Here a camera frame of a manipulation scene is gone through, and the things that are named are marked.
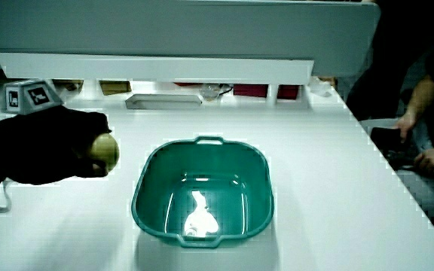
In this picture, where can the white desk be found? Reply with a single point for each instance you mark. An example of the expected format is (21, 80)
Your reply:
(334, 195)

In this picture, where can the person's right hand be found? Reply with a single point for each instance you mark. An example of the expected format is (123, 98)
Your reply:
(47, 143)

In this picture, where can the green pear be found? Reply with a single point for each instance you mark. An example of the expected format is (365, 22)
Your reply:
(107, 150)

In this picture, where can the white shelf board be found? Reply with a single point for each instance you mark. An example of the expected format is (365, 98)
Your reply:
(156, 68)

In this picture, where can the white rectangular tray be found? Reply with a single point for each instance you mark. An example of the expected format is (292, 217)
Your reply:
(163, 101)

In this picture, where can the brown cardboard box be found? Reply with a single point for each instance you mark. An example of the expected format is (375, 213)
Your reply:
(70, 85)
(115, 87)

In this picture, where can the crumpled clear wrapper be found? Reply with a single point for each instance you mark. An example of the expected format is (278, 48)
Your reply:
(319, 87)

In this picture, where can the grey partition panel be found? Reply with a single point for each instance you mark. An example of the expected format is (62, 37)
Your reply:
(172, 26)

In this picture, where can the red box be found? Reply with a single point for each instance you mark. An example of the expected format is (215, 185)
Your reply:
(251, 90)
(288, 92)

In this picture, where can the black pouch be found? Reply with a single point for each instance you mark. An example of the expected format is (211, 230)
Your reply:
(388, 143)

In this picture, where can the clear plastic bag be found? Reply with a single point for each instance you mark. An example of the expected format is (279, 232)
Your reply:
(211, 91)

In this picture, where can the green plastic basin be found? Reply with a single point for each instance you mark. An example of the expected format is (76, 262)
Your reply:
(202, 195)

